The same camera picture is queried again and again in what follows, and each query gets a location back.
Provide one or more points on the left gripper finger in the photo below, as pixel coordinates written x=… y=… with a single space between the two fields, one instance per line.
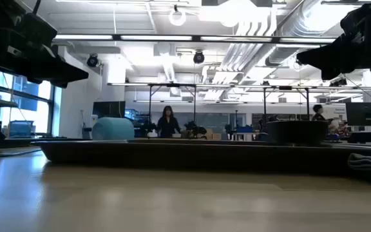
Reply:
x=53 y=83
x=50 y=71

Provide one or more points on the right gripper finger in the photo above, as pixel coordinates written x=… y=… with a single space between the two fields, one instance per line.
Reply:
x=331 y=74
x=327 y=59

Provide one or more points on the dark grey bowl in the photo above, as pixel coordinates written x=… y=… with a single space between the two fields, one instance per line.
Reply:
x=297 y=132

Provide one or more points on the blue plastic mug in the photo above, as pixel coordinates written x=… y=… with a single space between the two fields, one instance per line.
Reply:
x=113 y=129

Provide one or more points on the brown plastic tray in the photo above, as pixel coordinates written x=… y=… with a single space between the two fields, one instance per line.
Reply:
x=172 y=154

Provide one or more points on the black background robot arm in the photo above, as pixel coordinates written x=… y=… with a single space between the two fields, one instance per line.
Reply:
x=145 y=129
x=195 y=130

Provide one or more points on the person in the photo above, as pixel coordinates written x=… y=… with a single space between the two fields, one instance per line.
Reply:
x=167 y=125
x=318 y=112

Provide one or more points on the white yellow bottle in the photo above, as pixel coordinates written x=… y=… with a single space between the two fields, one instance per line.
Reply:
x=93 y=118

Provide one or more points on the blue storage bin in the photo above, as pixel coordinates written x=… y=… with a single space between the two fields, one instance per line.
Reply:
x=21 y=129

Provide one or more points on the LED light bar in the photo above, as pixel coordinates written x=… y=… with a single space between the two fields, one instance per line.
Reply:
x=156 y=38

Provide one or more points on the cardboard box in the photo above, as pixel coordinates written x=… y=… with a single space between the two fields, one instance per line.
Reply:
x=213 y=134

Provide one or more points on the black hanging camera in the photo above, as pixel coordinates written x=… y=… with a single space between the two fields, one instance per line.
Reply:
x=338 y=82

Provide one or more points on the black round ceiling camera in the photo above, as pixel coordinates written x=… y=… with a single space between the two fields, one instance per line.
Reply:
x=92 y=60
x=198 y=57

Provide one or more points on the silver ventilation duct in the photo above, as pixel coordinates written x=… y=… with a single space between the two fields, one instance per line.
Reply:
x=301 y=22

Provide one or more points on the black metal gantry frame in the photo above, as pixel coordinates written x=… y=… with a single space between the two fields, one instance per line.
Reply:
x=150 y=106
x=264 y=103

